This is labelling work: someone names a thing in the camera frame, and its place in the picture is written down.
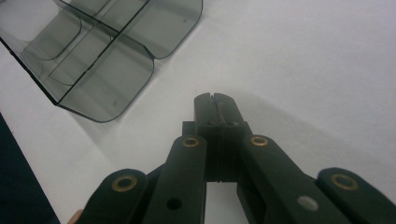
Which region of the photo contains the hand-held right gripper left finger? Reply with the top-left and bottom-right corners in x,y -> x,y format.
181,92 -> 222,183

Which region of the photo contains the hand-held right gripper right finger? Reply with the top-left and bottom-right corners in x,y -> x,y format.
214,92 -> 253,183

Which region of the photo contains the clear grey compartment box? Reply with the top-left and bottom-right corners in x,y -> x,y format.
0,0 -> 204,123

